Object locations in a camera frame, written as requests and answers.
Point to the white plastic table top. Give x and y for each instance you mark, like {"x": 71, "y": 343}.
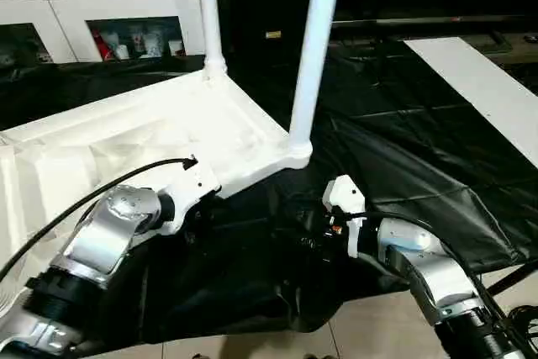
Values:
{"x": 126, "y": 132}

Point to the white plastic table leg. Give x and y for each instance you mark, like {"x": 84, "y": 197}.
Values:
{"x": 313, "y": 48}
{"x": 210, "y": 14}

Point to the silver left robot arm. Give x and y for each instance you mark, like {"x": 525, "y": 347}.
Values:
{"x": 109, "y": 224}

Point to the black plastic mat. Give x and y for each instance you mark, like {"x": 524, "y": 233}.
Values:
{"x": 403, "y": 166}

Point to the white board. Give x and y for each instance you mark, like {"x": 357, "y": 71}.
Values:
{"x": 479, "y": 81}

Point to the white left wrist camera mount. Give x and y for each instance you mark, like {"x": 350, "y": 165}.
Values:
{"x": 197, "y": 182}

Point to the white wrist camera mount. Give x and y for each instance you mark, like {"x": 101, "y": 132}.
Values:
{"x": 343, "y": 195}
{"x": 197, "y": 182}

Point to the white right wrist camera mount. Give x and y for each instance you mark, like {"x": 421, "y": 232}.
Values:
{"x": 343, "y": 195}

